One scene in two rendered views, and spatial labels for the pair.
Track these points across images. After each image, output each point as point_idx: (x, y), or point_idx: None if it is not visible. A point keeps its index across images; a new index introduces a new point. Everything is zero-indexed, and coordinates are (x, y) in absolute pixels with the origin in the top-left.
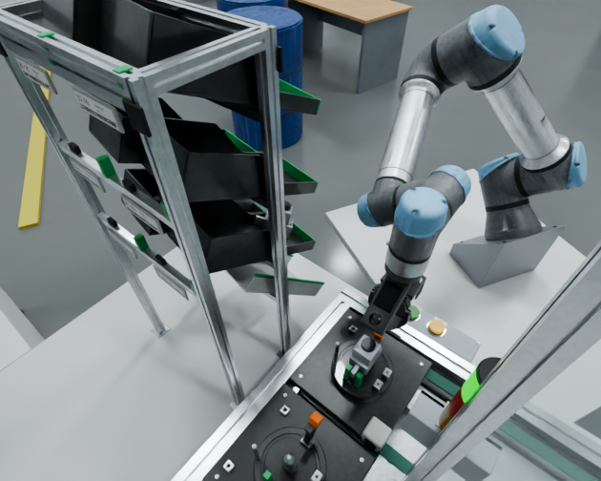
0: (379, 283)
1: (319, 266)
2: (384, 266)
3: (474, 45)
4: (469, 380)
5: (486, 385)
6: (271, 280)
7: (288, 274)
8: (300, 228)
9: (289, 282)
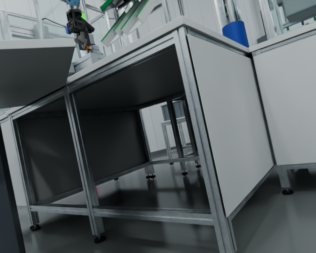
0: (83, 22)
1: (100, 59)
2: (81, 12)
3: None
4: (84, 15)
5: (86, 8)
6: (121, 17)
7: (118, 36)
8: (105, 2)
9: (115, 24)
